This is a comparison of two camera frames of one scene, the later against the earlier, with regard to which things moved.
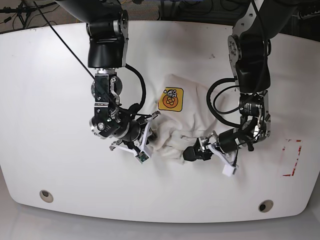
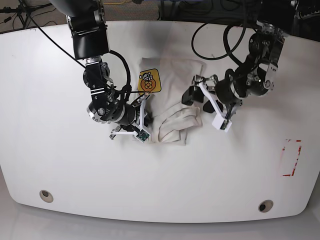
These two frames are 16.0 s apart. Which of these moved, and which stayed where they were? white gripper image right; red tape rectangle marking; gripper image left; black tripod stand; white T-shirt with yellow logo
Moved: white T-shirt with yellow logo; gripper image left; white gripper image right
Stayed: black tripod stand; red tape rectangle marking
